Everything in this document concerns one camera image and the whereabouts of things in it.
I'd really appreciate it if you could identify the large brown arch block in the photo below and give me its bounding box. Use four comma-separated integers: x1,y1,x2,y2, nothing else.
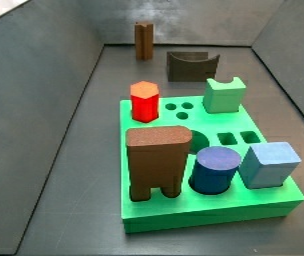
125,126,192,202

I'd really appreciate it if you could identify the dark blue cylinder block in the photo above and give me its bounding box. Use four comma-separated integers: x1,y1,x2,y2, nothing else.
188,146,241,195

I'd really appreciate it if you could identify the brown star prism block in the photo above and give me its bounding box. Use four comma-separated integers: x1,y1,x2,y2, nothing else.
135,22,153,60

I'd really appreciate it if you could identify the red hexagonal prism block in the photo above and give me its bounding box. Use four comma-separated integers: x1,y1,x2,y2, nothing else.
131,81,160,123

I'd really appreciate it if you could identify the green notched block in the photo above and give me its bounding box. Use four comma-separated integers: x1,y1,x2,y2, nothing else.
203,77,247,114

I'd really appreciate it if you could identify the light blue cube block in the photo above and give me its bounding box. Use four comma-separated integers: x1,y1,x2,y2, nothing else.
239,142,302,189

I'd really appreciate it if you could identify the dark grey curved holder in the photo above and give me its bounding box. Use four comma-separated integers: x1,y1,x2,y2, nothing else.
167,52,220,82

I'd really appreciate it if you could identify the green shape sorter board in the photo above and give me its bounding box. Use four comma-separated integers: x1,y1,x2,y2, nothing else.
120,96,304,233

